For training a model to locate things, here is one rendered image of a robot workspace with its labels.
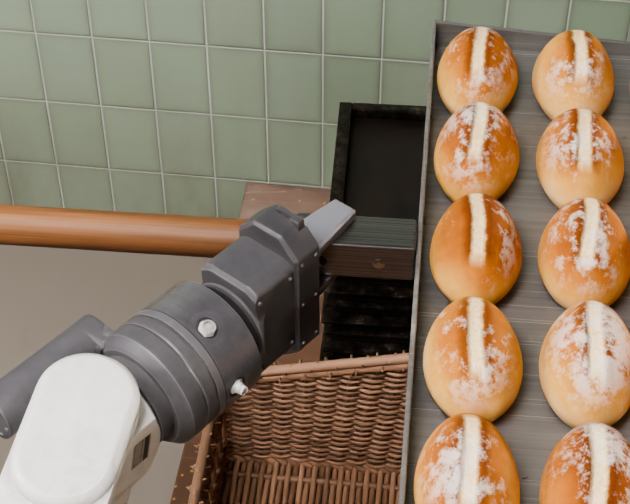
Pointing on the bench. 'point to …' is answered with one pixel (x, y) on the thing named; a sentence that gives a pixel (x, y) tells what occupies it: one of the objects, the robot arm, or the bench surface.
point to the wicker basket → (288, 377)
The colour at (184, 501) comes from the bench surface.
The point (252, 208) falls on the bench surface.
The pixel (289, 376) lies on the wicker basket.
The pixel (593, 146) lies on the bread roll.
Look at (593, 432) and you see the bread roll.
